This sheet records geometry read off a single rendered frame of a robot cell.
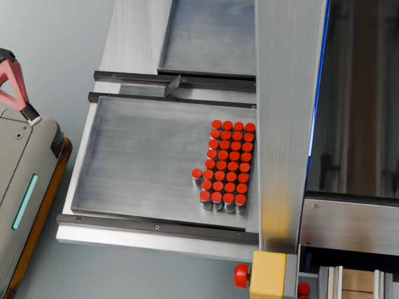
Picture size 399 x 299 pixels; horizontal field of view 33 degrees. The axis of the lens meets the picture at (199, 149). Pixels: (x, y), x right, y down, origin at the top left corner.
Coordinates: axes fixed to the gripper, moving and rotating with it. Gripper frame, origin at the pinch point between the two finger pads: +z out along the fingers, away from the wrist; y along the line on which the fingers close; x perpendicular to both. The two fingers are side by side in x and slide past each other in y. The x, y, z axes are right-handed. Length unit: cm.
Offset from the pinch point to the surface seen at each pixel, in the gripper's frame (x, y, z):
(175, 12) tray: 30, -48, -4
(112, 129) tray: 4.1, -32.5, 9.4
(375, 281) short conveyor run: 27, -4, 59
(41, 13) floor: -10, -167, -58
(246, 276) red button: 10.9, -1.6, 44.8
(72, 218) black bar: -11.0, -20.2, 19.1
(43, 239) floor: -50, -114, 16
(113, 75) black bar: 10.8, -37.8, -0.1
